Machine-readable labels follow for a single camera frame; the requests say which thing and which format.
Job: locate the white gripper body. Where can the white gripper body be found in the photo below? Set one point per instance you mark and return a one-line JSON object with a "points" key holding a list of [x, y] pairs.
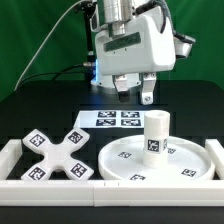
{"points": [[141, 49]]}

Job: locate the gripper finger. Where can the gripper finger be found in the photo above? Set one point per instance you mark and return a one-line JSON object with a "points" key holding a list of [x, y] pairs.
{"points": [[120, 83], [148, 81]]}

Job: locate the white round table top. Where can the white round table top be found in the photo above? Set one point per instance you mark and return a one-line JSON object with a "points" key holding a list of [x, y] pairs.
{"points": [[133, 158]]}

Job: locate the white cross-shaped table base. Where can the white cross-shaped table base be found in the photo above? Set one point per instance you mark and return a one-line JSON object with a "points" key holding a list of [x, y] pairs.
{"points": [[57, 156]]}

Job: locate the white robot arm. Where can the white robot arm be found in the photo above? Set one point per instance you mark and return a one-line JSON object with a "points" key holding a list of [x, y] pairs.
{"points": [[112, 15]]}

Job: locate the white sheet with markers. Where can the white sheet with markers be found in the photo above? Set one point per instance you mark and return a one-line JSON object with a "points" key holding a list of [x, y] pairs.
{"points": [[110, 119]]}

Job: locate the white U-shaped fence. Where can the white U-shaped fence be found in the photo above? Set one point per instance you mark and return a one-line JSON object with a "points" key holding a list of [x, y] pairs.
{"points": [[101, 193]]}

